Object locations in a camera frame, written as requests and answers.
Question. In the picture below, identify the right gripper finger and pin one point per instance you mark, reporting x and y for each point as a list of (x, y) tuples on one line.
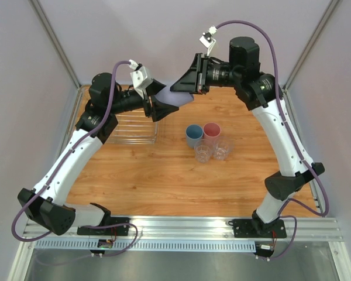
[(190, 76), (184, 86)]

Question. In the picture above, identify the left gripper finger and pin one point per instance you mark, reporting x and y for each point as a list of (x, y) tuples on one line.
[(155, 87), (160, 110)]

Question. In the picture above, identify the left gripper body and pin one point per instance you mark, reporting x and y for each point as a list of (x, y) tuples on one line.
[(147, 105)]

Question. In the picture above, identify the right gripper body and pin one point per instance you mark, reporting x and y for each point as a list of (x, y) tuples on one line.
[(199, 74)]

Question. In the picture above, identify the purple plastic cup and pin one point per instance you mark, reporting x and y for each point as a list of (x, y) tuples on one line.
[(177, 99)]

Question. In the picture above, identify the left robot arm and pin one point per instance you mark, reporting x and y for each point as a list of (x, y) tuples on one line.
[(45, 203)]

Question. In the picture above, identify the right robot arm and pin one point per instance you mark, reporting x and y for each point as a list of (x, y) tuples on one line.
[(263, 97)]

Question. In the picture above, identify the blue plastic cup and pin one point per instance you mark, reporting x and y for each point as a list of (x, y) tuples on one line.
[(193, 133)]

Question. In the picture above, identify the pink plastic cup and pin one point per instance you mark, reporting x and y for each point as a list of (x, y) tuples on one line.
[(211, 131)]

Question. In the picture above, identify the left clear glass tumbler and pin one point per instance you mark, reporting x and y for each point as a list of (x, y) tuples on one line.
[(203, 150)]

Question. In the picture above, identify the clear glass tumbler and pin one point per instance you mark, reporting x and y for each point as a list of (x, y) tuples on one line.
[(222, 147), (203, 150)]

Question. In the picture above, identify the right clear glass tumbler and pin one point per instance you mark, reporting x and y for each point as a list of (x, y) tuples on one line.
[(222, 147)]

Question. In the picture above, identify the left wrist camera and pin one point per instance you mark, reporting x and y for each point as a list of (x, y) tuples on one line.
[(141, 77)]

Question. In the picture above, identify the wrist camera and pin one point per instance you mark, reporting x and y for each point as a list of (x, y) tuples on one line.
[(141, 77), (207, 40)]

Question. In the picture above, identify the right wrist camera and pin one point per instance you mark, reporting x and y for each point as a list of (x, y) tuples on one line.
[(207, 40)]

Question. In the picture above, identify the clear wire dish rack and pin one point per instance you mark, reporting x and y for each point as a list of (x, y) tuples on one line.
[(133, 127)]

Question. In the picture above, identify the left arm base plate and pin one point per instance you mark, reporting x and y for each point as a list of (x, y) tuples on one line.
[(121, 231)]

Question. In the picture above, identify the left aluminium corner post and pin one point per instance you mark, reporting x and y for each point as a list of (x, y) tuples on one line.
[(46, 25)]

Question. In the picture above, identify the aluminium corner post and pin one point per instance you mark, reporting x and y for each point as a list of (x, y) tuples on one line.
[(320, 27), (46, 25)]

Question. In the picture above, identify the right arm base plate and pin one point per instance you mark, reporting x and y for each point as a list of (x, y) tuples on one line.
[(250, 228)]

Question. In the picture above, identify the right aluminium corner post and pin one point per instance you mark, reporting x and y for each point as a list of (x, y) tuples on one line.
[(320, 27)]

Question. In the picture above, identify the slotted cable duct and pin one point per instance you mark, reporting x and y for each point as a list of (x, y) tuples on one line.
[(148, 245)]

